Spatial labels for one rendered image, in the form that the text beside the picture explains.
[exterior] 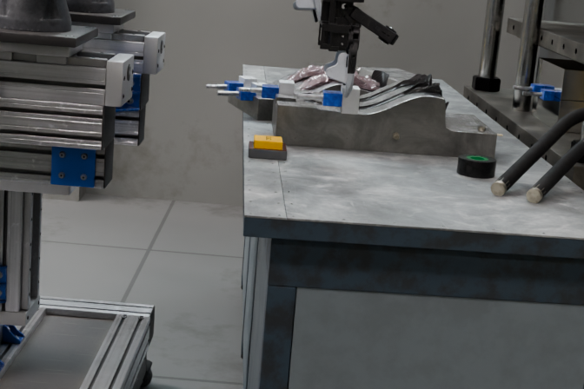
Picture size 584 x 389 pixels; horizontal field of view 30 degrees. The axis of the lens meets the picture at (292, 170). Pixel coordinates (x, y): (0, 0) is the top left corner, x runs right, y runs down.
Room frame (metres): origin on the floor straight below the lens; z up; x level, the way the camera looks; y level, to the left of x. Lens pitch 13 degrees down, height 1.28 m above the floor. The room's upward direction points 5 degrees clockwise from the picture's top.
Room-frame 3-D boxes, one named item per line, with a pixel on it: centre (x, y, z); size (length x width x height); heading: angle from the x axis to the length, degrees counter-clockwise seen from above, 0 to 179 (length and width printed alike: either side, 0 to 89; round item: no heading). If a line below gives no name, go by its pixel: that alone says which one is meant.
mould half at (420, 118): (2.54, -0.20, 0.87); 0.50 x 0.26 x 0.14; 94
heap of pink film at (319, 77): (2.89, -0.09, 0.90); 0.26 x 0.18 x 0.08; 111
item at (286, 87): (2.59, 0.08, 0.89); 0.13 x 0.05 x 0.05; 94
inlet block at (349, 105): (2.30, -0.06, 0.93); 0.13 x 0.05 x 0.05; 94
